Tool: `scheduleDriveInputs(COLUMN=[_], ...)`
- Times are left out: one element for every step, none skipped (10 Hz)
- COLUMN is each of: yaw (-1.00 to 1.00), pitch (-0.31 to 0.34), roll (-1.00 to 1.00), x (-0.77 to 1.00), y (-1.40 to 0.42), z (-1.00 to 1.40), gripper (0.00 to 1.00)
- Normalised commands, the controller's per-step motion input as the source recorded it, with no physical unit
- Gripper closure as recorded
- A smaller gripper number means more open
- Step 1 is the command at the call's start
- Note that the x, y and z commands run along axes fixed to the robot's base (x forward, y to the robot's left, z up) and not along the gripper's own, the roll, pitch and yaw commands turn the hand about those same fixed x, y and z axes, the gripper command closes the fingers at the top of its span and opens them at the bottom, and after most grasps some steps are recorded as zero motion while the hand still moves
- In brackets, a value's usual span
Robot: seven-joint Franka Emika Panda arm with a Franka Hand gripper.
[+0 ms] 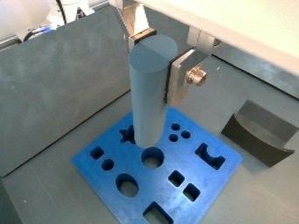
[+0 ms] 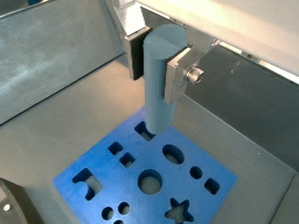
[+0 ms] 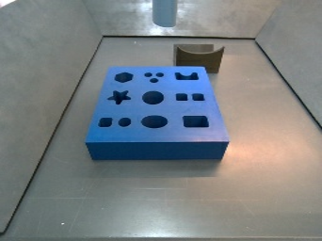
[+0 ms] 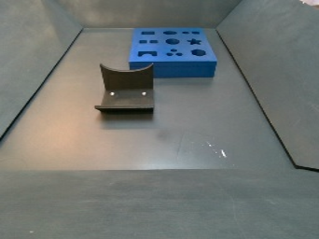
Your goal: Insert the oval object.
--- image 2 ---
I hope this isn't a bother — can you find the grey-blue oval peg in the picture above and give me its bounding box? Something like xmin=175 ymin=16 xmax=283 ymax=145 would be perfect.
xmin=144 ymin=24 xmax=187 ymax=135

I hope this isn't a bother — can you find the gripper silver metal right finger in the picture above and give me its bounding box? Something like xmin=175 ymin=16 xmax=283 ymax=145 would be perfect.
xmin=163 ymin=27 xmax=220 ymax=105

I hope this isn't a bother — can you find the blue shape-sorting board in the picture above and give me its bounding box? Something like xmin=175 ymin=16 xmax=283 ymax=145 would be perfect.
xmin=52 ymin=110 xmax=236 ymax=224

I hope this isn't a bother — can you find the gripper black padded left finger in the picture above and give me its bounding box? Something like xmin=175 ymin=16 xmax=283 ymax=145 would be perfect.
xmin=124 ymin=26 xmax=152 ymax=81

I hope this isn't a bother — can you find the black object at corner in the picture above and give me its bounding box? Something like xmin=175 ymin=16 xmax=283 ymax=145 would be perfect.
xmin=0 ymin=178 xmax=44 ymax=224

